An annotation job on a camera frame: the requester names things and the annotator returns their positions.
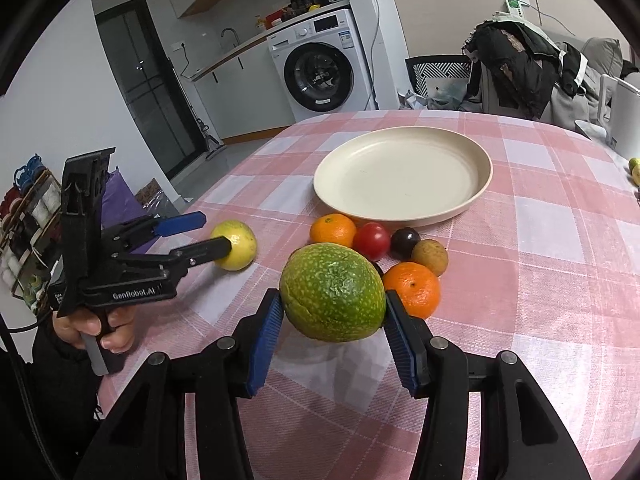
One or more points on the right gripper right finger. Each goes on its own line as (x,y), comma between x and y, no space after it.
(521,435)

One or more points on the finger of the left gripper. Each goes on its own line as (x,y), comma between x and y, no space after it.
(179,224)
(201,252)

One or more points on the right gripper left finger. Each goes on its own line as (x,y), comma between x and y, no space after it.
(142,436)

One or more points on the yellow round fruit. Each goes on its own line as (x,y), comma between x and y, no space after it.
(243,244)

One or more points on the orange tangerine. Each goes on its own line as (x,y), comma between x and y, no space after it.
(417,287)
(333,228)

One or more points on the green speckled round fruit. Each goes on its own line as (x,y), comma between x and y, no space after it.
(332,294)

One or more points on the orange tangerine front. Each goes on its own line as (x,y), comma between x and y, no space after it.
(417,287)

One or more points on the person's left hand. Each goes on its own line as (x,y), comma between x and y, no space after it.
(82,322)

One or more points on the wooden shoe rack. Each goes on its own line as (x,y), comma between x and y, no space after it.
(30,232)

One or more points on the white kitchen counter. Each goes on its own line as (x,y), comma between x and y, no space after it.
(263,36)

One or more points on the dark glass door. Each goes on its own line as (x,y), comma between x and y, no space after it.
(149,86)

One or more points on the red tomato near plate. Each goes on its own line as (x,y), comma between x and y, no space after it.
(372,241)

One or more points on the brown longan fruit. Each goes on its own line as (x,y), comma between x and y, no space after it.
(432,255)

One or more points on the dark purple plum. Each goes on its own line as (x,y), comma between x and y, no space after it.
(402,243)

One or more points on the white front-load washing machine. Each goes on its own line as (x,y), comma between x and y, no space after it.
(322,66)

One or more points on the cream round plate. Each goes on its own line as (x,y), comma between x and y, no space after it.
(409,176)

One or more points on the yellow-green fruit on side table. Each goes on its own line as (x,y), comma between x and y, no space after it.
(634,170)

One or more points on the black mesh chair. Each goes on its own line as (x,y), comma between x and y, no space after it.
(441,80)

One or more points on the white electric kettle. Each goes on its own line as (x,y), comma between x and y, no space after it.
(619,113)

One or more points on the black jacket pile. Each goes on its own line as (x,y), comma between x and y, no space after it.
(524,64)

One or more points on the grey sofa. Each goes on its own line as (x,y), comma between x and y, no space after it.
(576,94)

